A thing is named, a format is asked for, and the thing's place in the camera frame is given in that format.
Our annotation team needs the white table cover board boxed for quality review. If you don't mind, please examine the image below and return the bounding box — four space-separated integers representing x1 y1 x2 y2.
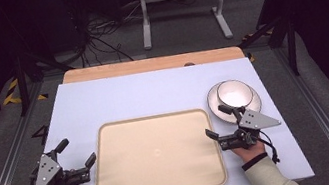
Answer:
6 45 317 185

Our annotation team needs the bundle of black cables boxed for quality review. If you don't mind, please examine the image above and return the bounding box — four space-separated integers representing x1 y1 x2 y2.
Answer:
69 0 152 70

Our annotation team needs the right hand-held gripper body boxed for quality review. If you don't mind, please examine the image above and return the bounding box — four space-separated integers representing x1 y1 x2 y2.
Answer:
214 103 286 155

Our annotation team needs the black metal stand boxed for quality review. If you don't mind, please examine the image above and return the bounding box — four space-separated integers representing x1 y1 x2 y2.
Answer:
234 9 303 85
8 45 82 118

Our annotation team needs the beige tray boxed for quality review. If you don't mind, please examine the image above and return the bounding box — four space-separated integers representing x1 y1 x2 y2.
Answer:
82 104 230 185

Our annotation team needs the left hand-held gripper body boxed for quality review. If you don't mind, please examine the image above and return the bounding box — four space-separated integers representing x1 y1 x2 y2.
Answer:
25 145 94 185

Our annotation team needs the white bowl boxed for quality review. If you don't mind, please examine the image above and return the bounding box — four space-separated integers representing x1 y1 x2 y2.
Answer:
204 76 265 128
215 76 256 113

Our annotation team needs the person's right hand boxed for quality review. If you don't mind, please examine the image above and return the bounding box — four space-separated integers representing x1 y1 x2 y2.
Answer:
230 139 269 166

